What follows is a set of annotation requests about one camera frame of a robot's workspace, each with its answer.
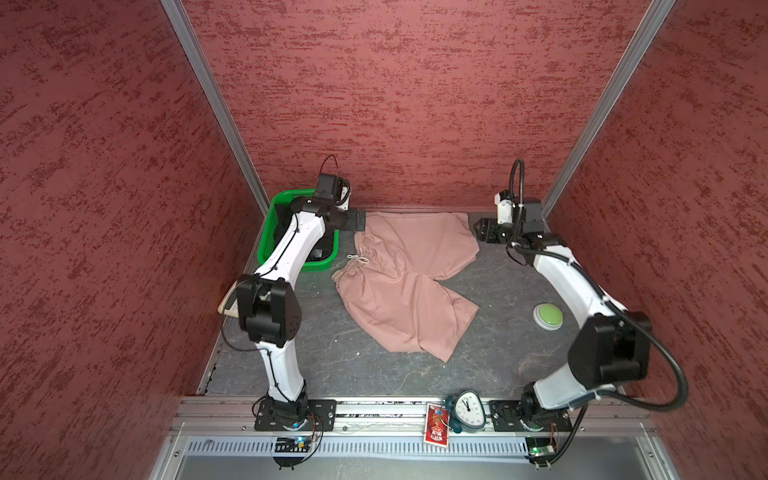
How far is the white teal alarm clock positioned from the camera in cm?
71

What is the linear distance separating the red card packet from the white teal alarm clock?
0.4 inches

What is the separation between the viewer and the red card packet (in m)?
0.71
